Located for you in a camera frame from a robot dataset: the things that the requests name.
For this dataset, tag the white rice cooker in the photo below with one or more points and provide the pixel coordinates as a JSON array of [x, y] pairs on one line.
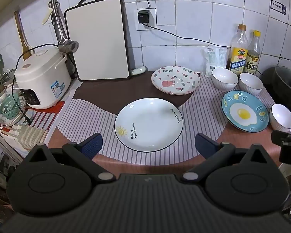
[[43, 77]]

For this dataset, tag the white plate with sun print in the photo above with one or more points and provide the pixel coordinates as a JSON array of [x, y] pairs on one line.
[[148, 123]]

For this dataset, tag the striped and brown tablecloth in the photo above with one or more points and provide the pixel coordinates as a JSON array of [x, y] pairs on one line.
[[92, 116]]

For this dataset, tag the white wall socket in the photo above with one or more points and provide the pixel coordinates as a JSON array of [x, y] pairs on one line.
[[152, 26]]

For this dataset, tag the cooking wine bottle, brown cap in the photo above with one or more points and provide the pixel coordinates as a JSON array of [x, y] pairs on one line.
[[238, 58]]

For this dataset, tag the vinegar bottle, yellow cap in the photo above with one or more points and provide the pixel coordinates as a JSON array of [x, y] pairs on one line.
[[253, 60]]

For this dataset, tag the white ribbed bowl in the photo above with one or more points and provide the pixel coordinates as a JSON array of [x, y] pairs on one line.
[[224, 77], [281, 116], [251, 82]]

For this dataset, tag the clear plastic bag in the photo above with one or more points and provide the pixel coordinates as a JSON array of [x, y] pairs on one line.
[[212, 58]]

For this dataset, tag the green plastic colander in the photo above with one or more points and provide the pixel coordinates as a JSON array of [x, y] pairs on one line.
[[9, 106]]

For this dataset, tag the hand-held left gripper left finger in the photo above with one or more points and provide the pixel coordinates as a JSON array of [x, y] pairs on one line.
[[93, 144]]

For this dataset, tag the blue plate with fried egg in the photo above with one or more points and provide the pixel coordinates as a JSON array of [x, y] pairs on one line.
[[242, 112]]

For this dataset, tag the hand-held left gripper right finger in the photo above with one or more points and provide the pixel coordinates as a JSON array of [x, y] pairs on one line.
[[205, 144]]

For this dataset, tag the black power adapter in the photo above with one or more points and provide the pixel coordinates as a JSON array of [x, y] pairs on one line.
[[143, 17]]

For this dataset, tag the wooden spatula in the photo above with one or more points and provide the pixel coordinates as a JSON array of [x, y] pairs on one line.
[[23, 41]]

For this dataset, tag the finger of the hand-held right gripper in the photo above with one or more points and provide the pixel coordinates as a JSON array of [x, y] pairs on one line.
[[277, 137]]

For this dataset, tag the glass lid with wooden knob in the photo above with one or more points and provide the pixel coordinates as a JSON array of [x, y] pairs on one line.
[[287, 82]]

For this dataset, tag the dark blue wall sticker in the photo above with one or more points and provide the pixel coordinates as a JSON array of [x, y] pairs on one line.
[[277, 8]]

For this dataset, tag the steel ladle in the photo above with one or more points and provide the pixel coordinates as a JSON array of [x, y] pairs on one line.
[[68, 45]]

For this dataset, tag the folded beige striped towel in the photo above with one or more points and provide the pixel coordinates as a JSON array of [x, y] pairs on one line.
[[31, 136]]

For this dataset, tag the black pot with glass lid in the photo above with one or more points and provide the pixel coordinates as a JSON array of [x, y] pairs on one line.
[[266, 77]]

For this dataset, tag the red striped cloth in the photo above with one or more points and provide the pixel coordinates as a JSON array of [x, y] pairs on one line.
[[38, 119]]

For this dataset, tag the ivory rice paddle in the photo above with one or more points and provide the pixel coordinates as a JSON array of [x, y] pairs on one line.
[[46, 15]]

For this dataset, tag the small glass pot lid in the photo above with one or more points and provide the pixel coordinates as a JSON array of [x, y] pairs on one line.
[[6, 77]]

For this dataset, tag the white plate with pink rabbit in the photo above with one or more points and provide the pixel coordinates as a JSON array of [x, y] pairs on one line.
[[174, 80]]

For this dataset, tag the white cutting board, dark frame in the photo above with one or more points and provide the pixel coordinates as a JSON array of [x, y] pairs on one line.
[[97, 41]]

